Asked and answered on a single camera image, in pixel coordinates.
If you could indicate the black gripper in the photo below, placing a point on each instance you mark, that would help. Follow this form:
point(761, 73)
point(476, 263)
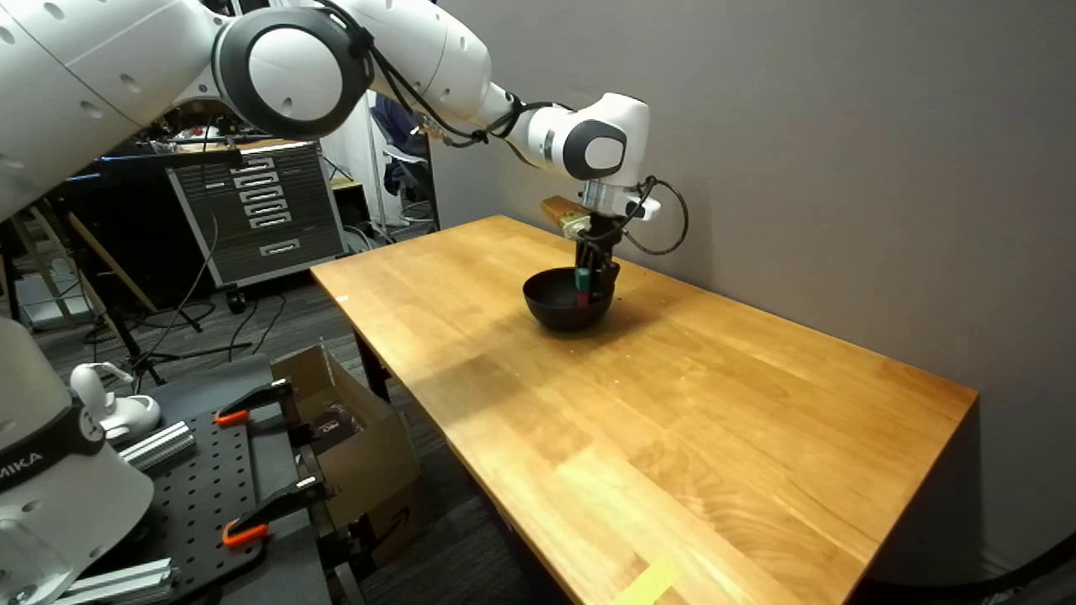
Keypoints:
point(598, 241)

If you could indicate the red block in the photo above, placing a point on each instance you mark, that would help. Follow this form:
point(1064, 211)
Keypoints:
point(582, 299)

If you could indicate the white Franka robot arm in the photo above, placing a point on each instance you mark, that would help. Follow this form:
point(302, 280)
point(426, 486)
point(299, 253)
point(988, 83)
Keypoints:
point(103, 70)

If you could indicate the black bowl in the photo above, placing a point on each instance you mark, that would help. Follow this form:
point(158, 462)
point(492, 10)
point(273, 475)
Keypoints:
point(548, 309)

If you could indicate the office chair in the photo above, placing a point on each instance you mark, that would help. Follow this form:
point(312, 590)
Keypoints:
point(409, 186)

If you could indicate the black table leg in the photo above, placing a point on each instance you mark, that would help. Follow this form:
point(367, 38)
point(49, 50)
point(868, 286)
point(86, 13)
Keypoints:
point(373, 372)

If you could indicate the seated person in dark clothes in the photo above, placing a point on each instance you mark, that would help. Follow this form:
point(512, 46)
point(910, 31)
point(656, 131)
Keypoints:
point(405, 128)

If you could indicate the white curtain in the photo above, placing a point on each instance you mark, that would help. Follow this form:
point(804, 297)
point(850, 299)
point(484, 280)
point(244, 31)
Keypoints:
point(353, 156)

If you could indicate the wooden table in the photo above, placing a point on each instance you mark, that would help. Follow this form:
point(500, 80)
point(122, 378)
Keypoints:
point(840, 137)

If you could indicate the brown cardboard box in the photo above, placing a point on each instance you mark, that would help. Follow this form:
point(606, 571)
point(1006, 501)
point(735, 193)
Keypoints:
point(370, 458)

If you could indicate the black cabinet with white labels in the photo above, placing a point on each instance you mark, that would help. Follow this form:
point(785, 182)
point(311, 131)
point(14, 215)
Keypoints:
point(306, 213)

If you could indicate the yellow tape strip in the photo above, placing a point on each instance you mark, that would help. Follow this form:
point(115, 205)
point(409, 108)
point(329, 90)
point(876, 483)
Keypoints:
point(650, 584)

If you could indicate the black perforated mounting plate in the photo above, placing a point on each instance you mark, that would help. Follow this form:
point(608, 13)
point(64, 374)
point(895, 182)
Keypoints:
point(207, 492)

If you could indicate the black tripod stand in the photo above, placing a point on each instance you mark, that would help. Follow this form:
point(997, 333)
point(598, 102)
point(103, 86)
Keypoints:
point(131, 340)

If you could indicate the aluminium extrusion bar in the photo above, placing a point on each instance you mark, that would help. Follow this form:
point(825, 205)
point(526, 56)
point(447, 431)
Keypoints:
point(157, 446)
point(120, 578)

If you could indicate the dark cluttered desk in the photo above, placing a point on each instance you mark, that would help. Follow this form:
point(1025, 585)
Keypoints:
point(113, 203)

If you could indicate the white handheld controller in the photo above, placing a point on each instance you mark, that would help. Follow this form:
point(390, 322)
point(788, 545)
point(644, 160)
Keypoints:
point(113, 409)

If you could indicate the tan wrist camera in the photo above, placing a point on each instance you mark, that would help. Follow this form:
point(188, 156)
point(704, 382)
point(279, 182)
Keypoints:
point(563, 215)

